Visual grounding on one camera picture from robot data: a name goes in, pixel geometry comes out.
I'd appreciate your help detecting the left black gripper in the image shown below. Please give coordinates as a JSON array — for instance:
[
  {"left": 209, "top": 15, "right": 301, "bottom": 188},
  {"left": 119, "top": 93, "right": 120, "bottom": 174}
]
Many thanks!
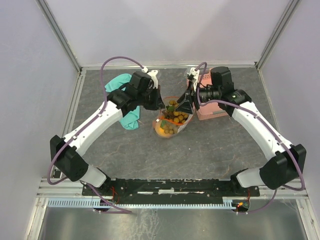
[{"left": 137, "top": 85, "right": 166, "bottom": 111}]

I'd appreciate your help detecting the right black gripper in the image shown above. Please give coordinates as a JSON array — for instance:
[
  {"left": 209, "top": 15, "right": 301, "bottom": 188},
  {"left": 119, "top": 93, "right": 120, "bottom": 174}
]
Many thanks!
[{"left": 174, "top": 80, "right": 220, "bottom": 116}]

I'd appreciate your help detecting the brown longan bunch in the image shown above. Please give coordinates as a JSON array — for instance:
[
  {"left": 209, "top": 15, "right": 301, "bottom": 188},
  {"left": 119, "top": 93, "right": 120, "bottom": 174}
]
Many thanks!
[{"left": 159, "top": 99, "right": 191, "bottom": 136}]

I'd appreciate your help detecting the clear zip top bag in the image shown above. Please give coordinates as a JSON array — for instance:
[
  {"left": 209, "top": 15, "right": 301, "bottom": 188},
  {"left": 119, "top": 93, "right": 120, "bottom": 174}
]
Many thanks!
[{"left": 151, "top": 96, "right": 196, "bottom": 139}]

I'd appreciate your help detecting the yellow orange peach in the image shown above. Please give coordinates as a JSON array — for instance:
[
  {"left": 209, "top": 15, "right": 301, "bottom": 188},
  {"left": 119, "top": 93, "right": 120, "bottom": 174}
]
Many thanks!
[{"left": 154, "top": 120, "right": 175, "bottom": 138}]

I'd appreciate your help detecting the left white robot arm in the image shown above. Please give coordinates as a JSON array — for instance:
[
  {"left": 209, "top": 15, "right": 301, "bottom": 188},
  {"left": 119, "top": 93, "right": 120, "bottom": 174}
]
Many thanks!
[{"left": 50, "top": 68, "right": 165, "bottom": 195}]

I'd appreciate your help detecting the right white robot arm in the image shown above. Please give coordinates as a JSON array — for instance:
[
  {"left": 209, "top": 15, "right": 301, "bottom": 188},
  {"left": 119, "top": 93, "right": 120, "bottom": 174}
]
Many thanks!
[{"left": 178, "top": 66, "right": 307, "bottom": 196}]

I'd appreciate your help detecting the pink plastic basket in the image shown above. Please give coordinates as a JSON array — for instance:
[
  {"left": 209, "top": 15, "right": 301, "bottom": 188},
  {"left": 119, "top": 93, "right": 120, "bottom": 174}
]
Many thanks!
[{"left": 191, "top": 69, "right": 228, "bottom": 121}]

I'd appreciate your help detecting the teal cloth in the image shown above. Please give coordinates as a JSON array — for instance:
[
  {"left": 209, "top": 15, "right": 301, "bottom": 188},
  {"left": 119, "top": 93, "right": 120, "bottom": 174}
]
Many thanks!
[{"left": 104, "top": 73, "right": 141, "bottom": 130}]

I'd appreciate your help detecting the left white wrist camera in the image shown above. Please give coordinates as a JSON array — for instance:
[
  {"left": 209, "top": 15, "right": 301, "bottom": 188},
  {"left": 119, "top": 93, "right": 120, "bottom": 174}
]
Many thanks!
[{"left": 141, "top": 67, "right": 159, "bottom": 89}]

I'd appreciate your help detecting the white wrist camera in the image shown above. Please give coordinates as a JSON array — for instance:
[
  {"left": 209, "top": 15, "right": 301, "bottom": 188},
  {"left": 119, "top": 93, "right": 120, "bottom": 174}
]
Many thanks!
[
  {"left": 184, "top": 67, "right": 200, "bottom": 92},
  {"left": 141, "top": 67, "right": 159, "bottom": 89}
]

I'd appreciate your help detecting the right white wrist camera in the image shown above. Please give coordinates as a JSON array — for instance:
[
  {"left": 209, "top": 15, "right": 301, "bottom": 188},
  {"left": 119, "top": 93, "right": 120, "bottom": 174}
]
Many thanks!
[{"left": 184, "top": 67, "right": 200, "bottom": 92}]

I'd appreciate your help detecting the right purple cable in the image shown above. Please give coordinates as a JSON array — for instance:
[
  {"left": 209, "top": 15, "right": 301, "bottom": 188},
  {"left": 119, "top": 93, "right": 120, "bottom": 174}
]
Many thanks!
[{"left": 194, "top": 62, "right": 307, "bottom": 214}]

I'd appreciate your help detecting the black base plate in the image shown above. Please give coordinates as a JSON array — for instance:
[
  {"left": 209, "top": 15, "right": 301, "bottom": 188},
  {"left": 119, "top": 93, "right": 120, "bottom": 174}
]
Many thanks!
[{"left": 95, "top": 178, "right": 260, "bottom": 206}]

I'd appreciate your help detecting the light blue cable duct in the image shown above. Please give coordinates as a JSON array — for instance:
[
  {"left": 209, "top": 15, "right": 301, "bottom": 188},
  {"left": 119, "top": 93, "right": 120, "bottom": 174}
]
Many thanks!
[{"left": 47, "top": 197, "right": 236, "bottom": 210}]

